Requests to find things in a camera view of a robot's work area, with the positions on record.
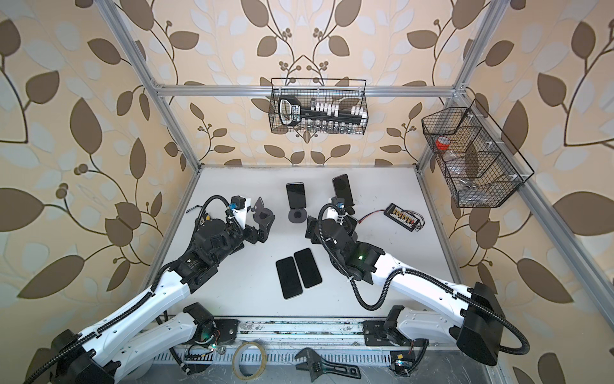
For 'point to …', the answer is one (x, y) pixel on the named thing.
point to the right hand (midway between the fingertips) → (319, 221)
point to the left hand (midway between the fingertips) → (262, 210)
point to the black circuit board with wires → (406, 218)
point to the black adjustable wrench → (316, 366)
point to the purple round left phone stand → (263, 215)
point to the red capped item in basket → (443, 142)
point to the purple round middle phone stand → (297, 215)
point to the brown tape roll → (236, 360)
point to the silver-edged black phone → (308, 267)
